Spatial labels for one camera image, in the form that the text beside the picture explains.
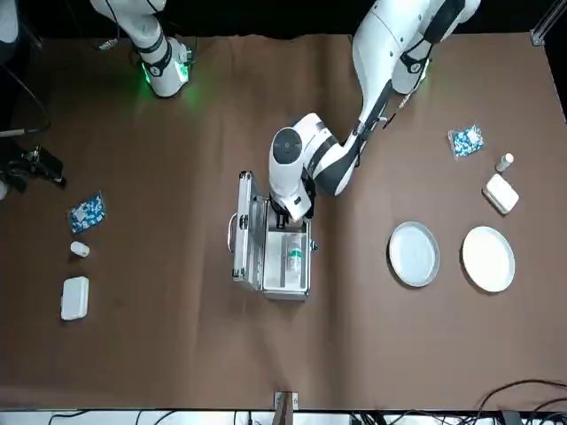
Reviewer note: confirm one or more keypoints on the green-labelled hydrogen peroxide bottle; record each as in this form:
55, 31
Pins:
294, 254

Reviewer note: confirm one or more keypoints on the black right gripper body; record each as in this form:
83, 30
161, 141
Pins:
20, 175

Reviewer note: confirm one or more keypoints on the silver aluminium medical kit case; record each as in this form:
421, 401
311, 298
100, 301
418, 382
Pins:
248, 248

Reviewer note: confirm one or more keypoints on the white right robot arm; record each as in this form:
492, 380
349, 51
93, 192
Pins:
155, 53

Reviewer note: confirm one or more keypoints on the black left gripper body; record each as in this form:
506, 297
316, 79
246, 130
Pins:
311, 190

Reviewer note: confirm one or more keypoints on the gray round plate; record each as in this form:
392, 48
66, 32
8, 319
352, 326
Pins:
414, 254

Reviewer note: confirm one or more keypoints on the white plastic pill box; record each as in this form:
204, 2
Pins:
500, 194
74, 299

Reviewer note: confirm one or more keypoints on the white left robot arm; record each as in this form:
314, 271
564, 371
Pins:
381, 53

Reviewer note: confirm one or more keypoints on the blue capsule bag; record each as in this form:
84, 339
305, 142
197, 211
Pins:
88, 213
466, 142

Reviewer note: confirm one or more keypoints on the aluminium camera post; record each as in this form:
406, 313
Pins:
285, 407

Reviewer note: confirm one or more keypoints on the aluminium frame post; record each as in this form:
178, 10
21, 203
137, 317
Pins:
540, 22
35, 43

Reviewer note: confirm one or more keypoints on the small white-capped bottle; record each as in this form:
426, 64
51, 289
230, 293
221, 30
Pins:
504, 163
80, 249

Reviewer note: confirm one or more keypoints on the white round plate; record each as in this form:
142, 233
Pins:
487, 259

